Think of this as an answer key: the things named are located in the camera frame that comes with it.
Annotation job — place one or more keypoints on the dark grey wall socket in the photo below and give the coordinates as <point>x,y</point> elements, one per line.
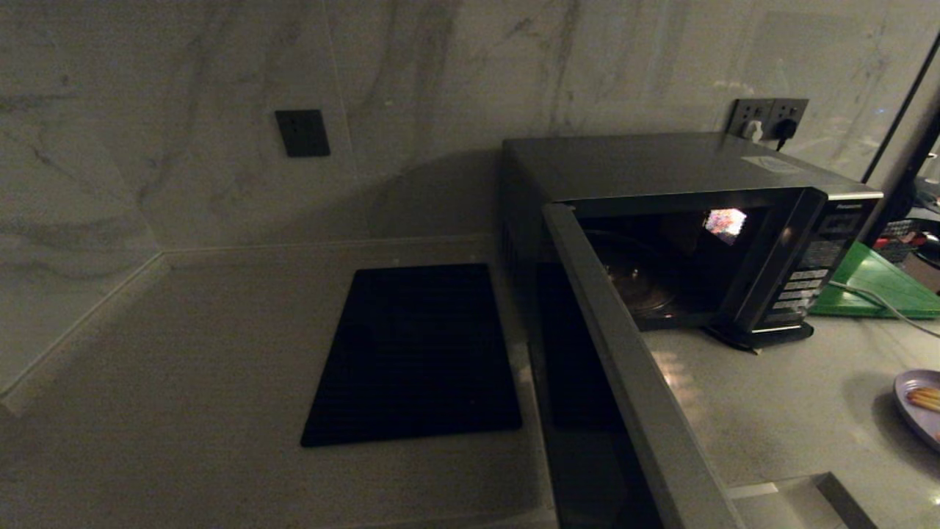
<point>303,133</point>

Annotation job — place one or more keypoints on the black window frame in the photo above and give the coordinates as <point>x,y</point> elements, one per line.
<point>897,195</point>

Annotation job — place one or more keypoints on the purple plate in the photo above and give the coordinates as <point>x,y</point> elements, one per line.
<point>914,422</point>

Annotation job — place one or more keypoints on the silver microwave oven body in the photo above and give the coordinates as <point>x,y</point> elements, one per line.
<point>646,162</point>

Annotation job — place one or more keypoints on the green cutting board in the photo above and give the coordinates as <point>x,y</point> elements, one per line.
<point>877,283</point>

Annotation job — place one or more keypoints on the dark rectangular pad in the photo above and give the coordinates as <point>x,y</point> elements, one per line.
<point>771,336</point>

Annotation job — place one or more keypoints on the white power plug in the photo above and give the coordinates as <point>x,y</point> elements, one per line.
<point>753,131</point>

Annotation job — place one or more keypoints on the silver black microwave oven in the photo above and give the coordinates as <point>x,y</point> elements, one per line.
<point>624,382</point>

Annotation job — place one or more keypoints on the black power plug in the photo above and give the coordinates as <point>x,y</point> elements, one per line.
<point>786,129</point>

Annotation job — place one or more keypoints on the orange french fry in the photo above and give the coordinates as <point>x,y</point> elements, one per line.
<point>925,399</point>
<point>924,392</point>
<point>929,405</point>

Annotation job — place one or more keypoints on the light grey wall socket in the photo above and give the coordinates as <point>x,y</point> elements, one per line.
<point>796,110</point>
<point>745,110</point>

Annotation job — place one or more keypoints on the black induction cooktop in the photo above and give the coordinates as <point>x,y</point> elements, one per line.
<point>415,353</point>

